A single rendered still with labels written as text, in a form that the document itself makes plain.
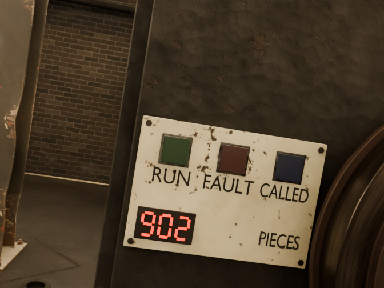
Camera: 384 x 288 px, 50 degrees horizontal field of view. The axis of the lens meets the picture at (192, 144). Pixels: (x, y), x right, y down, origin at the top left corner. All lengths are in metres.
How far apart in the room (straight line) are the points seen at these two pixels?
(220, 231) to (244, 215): 0.04
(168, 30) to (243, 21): 0.10
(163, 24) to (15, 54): 2.58
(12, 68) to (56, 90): 3.60
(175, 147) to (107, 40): 6.13
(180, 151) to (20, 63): 2.62
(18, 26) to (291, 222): 2.75
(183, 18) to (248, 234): 0.31
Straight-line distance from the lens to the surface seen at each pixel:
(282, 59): 0.60
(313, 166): 0.60
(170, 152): 0.55
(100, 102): 6.57
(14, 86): 3.11
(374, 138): 0.55
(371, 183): 0.48
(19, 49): 3.12
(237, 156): 0.56
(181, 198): 0.56
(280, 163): 0.57
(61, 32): 6.77
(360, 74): 0.64
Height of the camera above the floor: 1.24
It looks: 3 degrees down
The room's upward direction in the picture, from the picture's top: 9 degrees clockwise
